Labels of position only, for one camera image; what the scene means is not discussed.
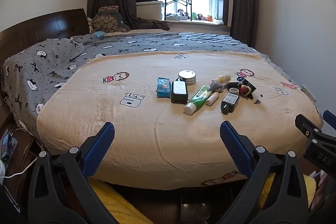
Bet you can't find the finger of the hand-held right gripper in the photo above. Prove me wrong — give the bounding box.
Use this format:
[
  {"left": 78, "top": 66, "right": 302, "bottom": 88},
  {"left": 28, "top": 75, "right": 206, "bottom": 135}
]
[
  {"left": 295, "top": 114, "right": 323, "bottom": 142},
  {"left": 323, "top": 110, "right": 336, "bottom": 131}
]

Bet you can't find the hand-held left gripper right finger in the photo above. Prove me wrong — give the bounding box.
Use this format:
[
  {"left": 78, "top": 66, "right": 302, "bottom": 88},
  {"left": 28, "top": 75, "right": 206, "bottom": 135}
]
[{"left": 215, "top": 121, "right": 309, "bottom": 224}]

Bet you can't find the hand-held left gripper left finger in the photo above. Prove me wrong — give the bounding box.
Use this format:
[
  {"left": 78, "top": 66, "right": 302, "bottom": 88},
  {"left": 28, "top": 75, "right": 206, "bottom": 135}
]
[{"left": 28, "top": 122, "right": 124, "bottom": 224}]

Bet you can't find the green and white tube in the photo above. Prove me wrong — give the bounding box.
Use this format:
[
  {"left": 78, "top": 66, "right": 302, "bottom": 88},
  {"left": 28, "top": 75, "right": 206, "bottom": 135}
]
[{"left": 183, "top": 85, "right": 211, "bottom": 116}]

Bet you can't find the black trash bin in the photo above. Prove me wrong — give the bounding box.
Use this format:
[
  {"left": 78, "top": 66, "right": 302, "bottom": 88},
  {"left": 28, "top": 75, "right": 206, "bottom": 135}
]
[{"left": 180, "top": 201, "right": 212, "bottom": 223}]

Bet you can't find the black box with white label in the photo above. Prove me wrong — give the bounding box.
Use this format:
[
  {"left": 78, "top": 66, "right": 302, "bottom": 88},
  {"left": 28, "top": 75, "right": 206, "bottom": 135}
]
[{"left": 170, "top": 79, "right": 189, "bottom": 104}]

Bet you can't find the blue snack packet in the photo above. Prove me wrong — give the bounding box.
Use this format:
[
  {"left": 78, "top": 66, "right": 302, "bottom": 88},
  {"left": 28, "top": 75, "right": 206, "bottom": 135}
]
[{"left": 157, "top": 77, "right": 173, "bottom": 99}]

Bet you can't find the beige printed blanket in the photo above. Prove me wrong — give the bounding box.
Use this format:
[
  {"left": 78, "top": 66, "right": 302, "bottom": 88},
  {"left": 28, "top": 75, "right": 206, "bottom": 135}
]
[{"left": 36, "top": 51, "right": 323, "bottom": 191}]

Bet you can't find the dark green labelled bottle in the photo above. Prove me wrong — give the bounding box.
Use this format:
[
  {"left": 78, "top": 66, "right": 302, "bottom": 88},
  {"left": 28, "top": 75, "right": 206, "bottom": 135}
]
[{"left": 221, "top": 92, "right": 240, "bottom": 115}]

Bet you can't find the small white bottle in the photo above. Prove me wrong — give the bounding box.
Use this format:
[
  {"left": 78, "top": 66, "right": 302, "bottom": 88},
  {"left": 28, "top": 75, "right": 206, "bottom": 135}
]
[{"left": 206, "top": 92, "right": 220, "bottom": 106}]

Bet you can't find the black box with red figure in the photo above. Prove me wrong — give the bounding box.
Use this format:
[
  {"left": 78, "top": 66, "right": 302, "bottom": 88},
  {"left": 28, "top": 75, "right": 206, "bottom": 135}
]
[{"left": 236, "top": 76, "right": 257, "bottom": 100}]

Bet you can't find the white and yellow bottle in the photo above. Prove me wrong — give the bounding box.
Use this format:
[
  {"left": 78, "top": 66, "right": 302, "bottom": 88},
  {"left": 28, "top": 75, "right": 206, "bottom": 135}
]
[{"left": 212, "top": 75, "right": 232, "bottom": 84}]

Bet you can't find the wooden nightstand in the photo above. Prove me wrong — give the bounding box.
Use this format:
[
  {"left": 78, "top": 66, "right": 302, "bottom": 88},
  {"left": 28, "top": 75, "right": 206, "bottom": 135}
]
[{"left": 0, "top": 112, "right": 54, "bottom": 189}]

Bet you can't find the round silver tin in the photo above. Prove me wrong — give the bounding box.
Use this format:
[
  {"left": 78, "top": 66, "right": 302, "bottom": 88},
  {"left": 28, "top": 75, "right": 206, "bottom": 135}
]
[{"left": 178, "top": 70, "right": 197, "bottom": 85}]

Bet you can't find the smartphone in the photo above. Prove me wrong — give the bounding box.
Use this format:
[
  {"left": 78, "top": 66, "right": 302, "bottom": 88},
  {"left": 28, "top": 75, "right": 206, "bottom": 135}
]
[{"left": 0, "top": 133, "right": 14, "bottom": 162}]

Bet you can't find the grey printed blanket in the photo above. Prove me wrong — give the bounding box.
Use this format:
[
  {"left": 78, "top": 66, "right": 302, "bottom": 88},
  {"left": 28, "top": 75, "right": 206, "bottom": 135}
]
[{"left": 1, "top": 32, "right": 315, "bottom": 135}]

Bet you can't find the brown patterned pillow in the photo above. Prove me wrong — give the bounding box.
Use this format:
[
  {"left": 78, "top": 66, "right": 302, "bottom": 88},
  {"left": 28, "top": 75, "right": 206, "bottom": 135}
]
[{"left": 91, "top": 5, "right": 131, "bottom": 33}]

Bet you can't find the dark wooden headboard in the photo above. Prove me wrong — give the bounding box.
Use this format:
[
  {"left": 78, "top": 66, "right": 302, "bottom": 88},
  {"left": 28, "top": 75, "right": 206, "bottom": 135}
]
[{"left": 0, "top": 8, "right": 91, "bottom": 65}]

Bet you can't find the white storage box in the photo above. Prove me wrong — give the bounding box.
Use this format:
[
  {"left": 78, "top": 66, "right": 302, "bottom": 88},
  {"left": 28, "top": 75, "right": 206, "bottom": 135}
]
[{"left": 136, "top": 1, "right": 165, "bottom": 21}]

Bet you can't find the white cable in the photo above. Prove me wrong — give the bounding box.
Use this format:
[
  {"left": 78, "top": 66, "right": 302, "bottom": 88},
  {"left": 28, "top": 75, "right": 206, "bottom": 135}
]
[{"left": 5, "top": 143, "right": 44, "bottom": 179}]

